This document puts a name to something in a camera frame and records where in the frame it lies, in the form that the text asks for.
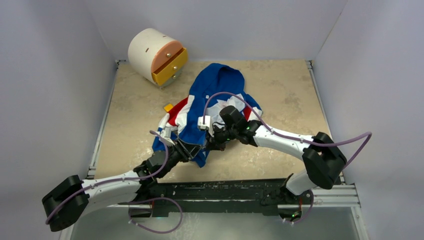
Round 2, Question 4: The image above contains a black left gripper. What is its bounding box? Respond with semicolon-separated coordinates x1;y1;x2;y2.
157;137;202;179

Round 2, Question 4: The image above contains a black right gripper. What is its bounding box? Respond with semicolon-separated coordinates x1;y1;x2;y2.
205;124;238;152

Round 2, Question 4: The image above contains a blue white red jacket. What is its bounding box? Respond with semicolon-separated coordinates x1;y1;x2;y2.
151;62;263;169

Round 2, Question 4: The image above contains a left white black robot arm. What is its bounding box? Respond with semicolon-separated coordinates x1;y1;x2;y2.
42;139;204;232

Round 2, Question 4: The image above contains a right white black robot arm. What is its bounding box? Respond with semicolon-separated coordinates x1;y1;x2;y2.
197;105;347;204

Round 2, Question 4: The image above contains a small yellow grey block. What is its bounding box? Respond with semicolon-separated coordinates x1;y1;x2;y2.
163;103;174;113

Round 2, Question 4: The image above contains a round white drawer cabinet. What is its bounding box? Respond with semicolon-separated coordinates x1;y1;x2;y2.
127;28;189;88

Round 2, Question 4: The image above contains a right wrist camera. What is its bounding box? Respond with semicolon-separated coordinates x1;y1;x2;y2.
197;115;214;137

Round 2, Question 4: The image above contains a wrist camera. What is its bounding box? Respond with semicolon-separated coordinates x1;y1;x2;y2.
197;115;214;137
158;127;175;147

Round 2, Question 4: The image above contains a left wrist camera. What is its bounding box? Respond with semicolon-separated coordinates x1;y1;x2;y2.
158;127;175;147

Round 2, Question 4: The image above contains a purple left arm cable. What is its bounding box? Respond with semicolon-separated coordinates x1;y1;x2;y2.
44;130;184;235

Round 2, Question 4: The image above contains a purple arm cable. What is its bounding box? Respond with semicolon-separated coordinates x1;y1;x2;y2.
44;130;184;235
202;91;373;226

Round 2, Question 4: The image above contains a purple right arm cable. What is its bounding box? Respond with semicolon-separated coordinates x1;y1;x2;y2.
202;91;373;226

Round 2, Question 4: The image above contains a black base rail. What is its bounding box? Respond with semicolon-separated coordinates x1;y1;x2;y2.
131;178;313;218

